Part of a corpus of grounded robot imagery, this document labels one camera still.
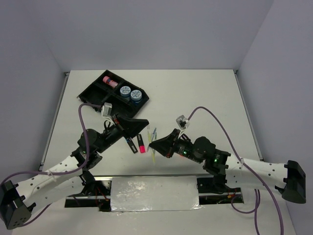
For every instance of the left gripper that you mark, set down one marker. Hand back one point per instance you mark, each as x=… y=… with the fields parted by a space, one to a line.
x=130 y=127

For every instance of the black compartment tray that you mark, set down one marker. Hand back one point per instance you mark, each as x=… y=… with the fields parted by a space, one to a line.
x=98 y=93

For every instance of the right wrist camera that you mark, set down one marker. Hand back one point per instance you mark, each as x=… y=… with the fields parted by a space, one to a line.
x=182 y=122

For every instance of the blue highlighter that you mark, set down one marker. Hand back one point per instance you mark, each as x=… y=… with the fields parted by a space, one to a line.
x=131 y=145

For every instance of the blue tape roll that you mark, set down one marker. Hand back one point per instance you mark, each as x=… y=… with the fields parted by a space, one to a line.
x=125 y=91
x=136 y=96

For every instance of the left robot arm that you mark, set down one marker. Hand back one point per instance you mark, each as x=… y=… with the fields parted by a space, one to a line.
x=69 y=177

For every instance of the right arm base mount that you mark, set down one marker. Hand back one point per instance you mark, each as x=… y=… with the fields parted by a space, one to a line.
x=210 y=194

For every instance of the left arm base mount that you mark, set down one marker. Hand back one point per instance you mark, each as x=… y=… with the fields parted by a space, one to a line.
x=97 y=196

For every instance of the yellow pen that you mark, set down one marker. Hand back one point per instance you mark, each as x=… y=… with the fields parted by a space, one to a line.
x=153 y=154

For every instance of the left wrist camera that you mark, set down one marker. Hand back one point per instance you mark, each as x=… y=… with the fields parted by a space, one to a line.
x=106 y=109

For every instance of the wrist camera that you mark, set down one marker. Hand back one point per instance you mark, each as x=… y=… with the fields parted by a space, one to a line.
x=182 y=122
x=106 y=109

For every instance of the pink highlighter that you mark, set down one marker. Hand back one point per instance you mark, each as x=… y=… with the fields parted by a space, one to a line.
x=141 y=143

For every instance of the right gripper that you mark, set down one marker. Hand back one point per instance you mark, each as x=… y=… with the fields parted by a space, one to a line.
x=166 y=146

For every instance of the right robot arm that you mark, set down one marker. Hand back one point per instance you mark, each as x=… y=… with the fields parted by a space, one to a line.
x=228 y=171

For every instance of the pink cap glue bottle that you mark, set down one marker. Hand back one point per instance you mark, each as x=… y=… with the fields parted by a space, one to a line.
x=107 y=80

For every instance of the silver foil panel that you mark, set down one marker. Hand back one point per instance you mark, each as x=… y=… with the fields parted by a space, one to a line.
x=138 y=194

